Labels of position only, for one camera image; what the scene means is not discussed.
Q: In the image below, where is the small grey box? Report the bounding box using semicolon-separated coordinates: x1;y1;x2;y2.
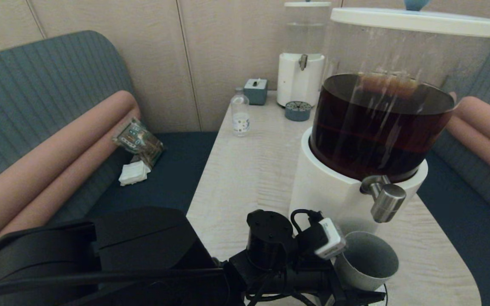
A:
244;78;268;105

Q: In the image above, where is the white dispenser lid blue knob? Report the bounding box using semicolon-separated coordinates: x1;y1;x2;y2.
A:
330;0;490;38

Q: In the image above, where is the grey plastic cup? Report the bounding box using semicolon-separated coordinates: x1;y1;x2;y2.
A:
334;231;399;292

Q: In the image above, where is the green snack packet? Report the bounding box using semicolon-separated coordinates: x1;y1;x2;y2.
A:
112;117;165;167

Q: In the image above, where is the tea dispenser with white base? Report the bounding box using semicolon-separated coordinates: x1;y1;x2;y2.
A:
288;23;490;258

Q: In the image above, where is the clear plastic bottle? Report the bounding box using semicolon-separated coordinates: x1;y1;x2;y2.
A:
231;87;250;137

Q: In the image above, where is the white napkin stack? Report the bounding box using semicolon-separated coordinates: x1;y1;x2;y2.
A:
119;161;151;186

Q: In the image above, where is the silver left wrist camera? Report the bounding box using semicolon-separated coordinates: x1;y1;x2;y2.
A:
314;218;347;261

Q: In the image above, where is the steel dispenser tap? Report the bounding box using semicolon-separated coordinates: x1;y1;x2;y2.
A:
360;175;407;223

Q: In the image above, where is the large perforated metal drip tray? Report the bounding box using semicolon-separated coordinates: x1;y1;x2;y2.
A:
356;280;389;306

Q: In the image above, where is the small grey drip tray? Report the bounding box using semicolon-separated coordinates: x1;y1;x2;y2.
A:
285;101;312;122

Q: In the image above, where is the small water dispenser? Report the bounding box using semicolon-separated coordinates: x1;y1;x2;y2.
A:
277;5;331;108

